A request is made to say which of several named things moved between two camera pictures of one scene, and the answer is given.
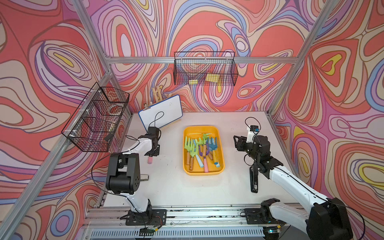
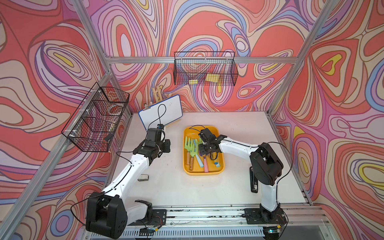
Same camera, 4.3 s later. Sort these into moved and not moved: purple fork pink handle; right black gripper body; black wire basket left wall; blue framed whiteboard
Moved: right black gripper body
Not moved: black wire basket left wall; blue framed whiteboard; purple fork pink handle
